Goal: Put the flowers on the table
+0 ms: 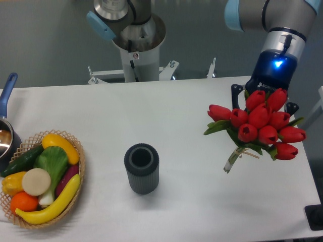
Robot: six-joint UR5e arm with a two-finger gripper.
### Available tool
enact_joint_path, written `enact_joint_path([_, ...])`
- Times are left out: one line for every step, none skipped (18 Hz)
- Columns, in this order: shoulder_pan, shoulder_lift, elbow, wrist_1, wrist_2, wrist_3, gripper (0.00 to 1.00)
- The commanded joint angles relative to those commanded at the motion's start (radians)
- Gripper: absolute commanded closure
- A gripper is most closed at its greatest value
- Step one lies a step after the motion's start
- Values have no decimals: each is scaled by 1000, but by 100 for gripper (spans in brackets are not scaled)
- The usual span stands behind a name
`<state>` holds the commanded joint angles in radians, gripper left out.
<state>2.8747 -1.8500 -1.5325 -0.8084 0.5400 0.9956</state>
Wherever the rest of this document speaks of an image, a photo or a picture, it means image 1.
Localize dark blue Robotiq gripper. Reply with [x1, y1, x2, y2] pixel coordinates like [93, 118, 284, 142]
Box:
[231, 50, 299, 116]

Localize red tulip bouquet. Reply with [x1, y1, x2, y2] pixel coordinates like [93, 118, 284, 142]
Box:
[204, 88, 306, 173]

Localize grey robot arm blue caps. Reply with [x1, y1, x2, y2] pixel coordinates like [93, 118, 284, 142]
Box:
[86, 1, 320, 107]

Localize black device at table edge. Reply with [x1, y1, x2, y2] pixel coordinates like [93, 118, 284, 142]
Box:
[304, 204, 322, 231]

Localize dark grey ribbed vase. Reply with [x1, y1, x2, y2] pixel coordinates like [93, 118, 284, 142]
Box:
[124, 143, 159, 195]

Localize purple sweet potato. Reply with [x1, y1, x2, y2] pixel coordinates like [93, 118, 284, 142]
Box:
[55, 164, 79, 198]

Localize yellow squash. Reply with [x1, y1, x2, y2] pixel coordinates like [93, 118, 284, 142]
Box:
[41, 134, 79, 165]

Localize green bok choy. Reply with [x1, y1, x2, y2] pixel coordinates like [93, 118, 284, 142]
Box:
[33, 146, 68, 208]

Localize beige round radish slice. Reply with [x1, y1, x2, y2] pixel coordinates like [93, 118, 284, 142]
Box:
[22, 168, 51, 196]

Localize green cucumber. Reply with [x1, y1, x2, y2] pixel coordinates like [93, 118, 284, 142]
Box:
[1, 145, 44, 177]

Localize yellow banana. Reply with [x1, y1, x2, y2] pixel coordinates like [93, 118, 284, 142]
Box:
[15, 174, 81, 225]

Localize orange fruit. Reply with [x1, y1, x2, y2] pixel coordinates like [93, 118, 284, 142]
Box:
[10, 192, 38, 214]

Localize yellow bell pepper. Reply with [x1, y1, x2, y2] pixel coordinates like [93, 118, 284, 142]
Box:
[2, 171, 27, 196]

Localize white frame at right edge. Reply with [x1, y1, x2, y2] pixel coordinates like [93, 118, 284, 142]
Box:
[301, 86, 322, 130]

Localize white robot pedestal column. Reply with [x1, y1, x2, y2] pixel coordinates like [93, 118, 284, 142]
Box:
[113, 14, 166, 83]

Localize white metal base frame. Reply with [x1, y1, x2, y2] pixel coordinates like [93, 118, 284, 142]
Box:
[87, 57, 217, 85]

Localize blue handled saucepan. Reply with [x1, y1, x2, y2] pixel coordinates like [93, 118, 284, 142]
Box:
[1, 73, 22, 172]

